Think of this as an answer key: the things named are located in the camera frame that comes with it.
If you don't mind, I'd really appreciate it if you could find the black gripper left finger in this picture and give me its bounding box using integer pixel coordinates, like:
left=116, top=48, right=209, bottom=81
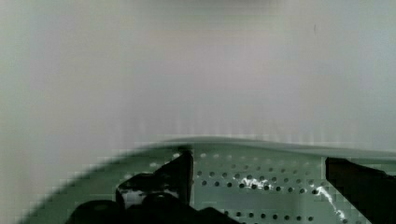
left=115, top=151, right=193, bottom=209

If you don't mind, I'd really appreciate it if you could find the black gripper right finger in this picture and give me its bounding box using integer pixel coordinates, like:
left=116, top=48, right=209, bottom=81
left=325, top=158, right=396, bottom=224

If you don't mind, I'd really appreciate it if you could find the green plastic strainer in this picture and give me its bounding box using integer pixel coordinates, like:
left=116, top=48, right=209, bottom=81
left=19, top=137, right=395, bottom=224

